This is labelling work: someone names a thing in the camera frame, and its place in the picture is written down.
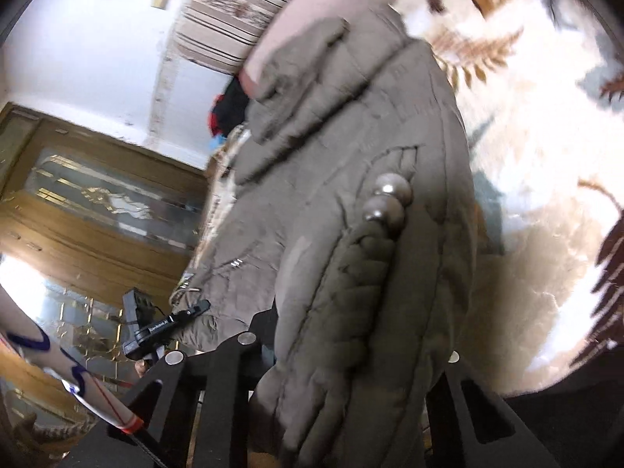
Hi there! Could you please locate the person's left forearm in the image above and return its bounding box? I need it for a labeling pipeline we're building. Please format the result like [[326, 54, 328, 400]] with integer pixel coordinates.
[[0, 278, 145, 436]]

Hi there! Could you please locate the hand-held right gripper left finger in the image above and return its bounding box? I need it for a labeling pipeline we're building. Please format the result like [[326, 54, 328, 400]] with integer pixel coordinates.
[[63, 309, 278, 468]]

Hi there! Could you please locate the leaf print fleece blanket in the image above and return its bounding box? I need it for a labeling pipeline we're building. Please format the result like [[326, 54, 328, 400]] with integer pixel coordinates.
[[205, 0, 624, 398]]

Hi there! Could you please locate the pile of dark clothes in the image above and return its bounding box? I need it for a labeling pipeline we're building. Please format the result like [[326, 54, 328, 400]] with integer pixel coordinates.
[[207, 75, 253, 151]]

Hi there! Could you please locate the black cable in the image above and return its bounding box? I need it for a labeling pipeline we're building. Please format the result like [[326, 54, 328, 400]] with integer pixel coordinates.
[[131, 428, 169, 468]]

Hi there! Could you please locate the olive quilted hooded jacket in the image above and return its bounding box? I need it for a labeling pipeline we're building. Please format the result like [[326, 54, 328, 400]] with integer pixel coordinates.
[[170, 7, 493, 468]]

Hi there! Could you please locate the pink sofa cushion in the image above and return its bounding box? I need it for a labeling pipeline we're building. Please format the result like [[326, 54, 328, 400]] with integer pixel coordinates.
[[241, 0, 420, 101]]

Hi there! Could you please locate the wooden glass door cabinet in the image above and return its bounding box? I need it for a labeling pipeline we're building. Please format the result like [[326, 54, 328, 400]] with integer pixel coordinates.
[[0, 101, 211, 454]]

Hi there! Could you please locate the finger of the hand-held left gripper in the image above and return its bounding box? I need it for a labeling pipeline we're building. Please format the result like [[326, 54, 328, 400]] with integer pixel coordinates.
[[168, 300, 212, 327]]

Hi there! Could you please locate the striped sofa backrest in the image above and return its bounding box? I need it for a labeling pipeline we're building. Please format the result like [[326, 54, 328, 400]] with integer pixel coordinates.
[[170, 0, 325, 76]]

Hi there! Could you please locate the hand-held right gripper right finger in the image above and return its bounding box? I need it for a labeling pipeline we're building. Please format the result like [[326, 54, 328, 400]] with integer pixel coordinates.
[[424, 350, 561, 468]]

